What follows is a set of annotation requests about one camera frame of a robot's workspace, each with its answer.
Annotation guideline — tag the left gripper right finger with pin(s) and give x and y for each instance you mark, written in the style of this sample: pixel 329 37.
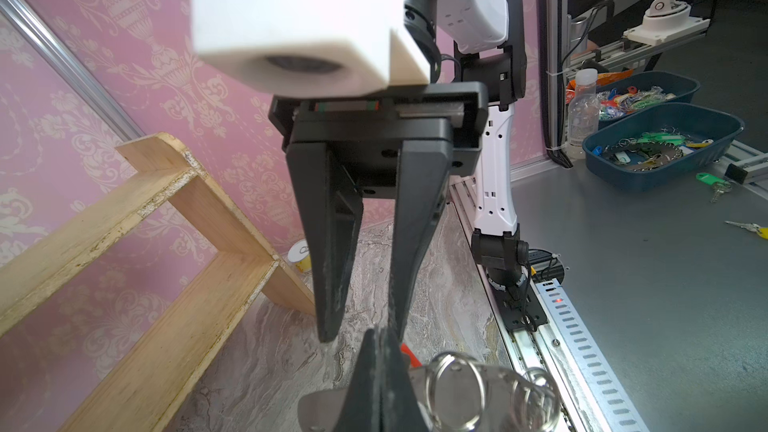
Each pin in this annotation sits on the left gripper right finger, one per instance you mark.
pixel 400 407

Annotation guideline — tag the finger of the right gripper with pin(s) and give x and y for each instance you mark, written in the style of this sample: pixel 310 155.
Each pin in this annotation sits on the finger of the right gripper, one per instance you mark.
pixel 422 174
pixel 331 209

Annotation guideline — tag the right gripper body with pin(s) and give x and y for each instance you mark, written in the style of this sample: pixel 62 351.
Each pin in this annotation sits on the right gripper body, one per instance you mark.
pixel 362 137

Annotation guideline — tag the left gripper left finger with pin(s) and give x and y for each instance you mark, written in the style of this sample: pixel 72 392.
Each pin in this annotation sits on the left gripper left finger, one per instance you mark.
pixel 361 407

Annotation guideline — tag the metal key ring plate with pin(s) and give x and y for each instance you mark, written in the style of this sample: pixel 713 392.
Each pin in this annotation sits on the metal key ring plate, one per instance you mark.
pixel 454 392

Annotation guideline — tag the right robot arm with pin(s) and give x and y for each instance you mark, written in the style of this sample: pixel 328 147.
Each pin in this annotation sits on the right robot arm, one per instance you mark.
pixel 481 41

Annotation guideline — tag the clear plastic bottle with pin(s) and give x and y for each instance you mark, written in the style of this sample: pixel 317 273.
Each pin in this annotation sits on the clear plastic bottle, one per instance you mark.
pixel 583 113

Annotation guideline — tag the wooden two-tier shelf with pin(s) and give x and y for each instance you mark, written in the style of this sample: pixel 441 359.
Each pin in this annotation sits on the wooden two-tier shelf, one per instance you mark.
pixel 109 321

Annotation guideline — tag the rear teal plastic bin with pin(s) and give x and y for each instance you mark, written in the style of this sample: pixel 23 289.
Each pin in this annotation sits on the rear teal plastic bin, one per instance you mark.
pixel 639 91

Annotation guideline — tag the teal plastic bin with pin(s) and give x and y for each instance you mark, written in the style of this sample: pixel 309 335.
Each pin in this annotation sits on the teal plastic bin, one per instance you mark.
pixel 639 91
pixel 652 147

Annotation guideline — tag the front teal plastic bin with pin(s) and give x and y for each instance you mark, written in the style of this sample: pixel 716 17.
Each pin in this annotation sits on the front teal plastic bin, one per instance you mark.
pixel 652 147

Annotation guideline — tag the yellow tagged key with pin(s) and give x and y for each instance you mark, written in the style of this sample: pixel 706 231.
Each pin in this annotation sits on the yellow tagged key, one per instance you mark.
pixel 760 231

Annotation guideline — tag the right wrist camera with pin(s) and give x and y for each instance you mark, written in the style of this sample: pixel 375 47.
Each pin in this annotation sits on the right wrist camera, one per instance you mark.
pixel 309 49

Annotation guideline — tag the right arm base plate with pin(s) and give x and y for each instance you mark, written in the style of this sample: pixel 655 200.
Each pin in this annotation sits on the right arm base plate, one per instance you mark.
pixel 519 307

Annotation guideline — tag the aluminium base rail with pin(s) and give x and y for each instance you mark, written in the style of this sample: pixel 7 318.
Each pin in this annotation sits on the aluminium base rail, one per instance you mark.
pixel 563 350

